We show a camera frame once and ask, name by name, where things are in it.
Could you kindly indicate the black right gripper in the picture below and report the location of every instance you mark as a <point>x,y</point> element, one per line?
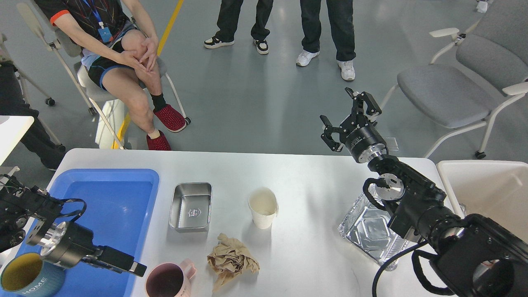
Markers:
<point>359,137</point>

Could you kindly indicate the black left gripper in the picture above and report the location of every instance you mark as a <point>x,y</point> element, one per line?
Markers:
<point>68,243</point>

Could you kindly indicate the pink ribbed mug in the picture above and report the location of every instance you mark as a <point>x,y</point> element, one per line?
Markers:
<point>171,280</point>

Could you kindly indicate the teal mug yellow inside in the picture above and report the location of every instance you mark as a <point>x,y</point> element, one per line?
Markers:
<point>29,276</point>

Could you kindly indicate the stainless steel rectangular container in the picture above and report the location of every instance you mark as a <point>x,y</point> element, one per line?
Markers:
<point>190,210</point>

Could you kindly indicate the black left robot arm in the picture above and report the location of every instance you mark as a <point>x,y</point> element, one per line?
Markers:
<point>34,216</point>

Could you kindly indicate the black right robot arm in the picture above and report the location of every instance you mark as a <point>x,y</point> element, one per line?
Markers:
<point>469,257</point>

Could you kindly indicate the aluminium foil tray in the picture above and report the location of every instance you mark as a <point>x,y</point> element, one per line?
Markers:
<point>366,227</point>

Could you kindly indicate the person in black trousers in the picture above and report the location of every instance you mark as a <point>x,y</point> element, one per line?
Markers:
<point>36,139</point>

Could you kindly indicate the crumpled brown paper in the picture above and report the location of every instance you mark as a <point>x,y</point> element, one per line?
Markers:
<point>229,259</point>

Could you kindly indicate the white paper cup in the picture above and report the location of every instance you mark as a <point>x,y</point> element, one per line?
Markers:
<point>263,206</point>

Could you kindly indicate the grey office chair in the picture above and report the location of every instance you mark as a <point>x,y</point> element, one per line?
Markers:
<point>495,48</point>

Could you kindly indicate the white side table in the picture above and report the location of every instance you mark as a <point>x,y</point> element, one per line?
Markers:
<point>12,129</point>

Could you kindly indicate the white plastic bin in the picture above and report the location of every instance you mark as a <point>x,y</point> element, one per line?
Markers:
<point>497,189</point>

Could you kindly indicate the seated person black shirt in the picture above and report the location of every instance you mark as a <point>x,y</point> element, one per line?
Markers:
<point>119,57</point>

